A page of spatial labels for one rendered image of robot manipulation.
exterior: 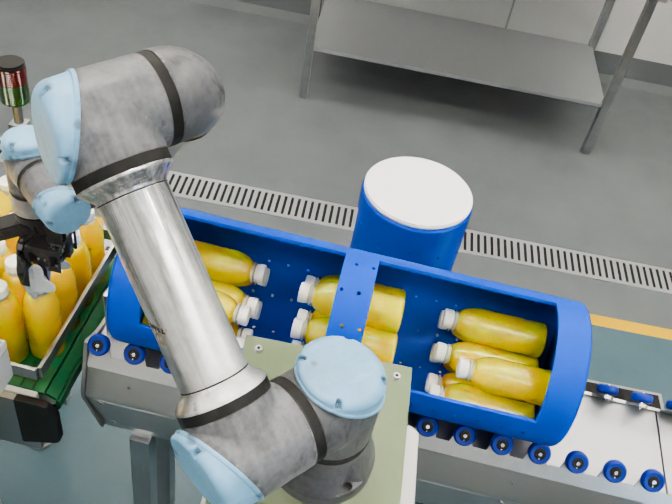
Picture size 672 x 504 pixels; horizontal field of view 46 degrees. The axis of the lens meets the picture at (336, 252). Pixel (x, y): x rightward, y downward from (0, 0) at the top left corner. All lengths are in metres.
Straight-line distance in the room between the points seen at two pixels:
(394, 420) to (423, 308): 0.51
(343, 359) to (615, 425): 0.94
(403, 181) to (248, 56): 2.57
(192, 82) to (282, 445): 0.43
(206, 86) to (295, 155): 2.81
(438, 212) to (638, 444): 0.69
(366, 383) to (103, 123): 0.43
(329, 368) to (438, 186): 1.12
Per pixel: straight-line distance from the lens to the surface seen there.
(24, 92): 1.93
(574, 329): 1.49
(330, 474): 1.08
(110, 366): 1.67
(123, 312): 1.49
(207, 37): 4.60
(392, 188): 1.97
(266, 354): 1.24
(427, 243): 1.91
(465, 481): 1.68
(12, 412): 1.72
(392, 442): 1.19
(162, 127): 0.92
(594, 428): 1.77
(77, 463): 2.63
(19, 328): 1.66
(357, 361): 0.98
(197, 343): 0.90
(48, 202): 1.27
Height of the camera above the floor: 2.24
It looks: 43 degrees down
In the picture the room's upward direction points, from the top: 11 degrees clockwise
